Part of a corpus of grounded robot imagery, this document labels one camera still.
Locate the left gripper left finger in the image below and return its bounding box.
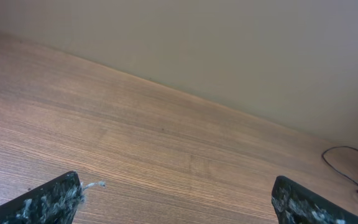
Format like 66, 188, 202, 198
0, 171, 85, 224

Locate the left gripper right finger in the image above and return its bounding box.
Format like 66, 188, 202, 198
272, 175, 358, 224

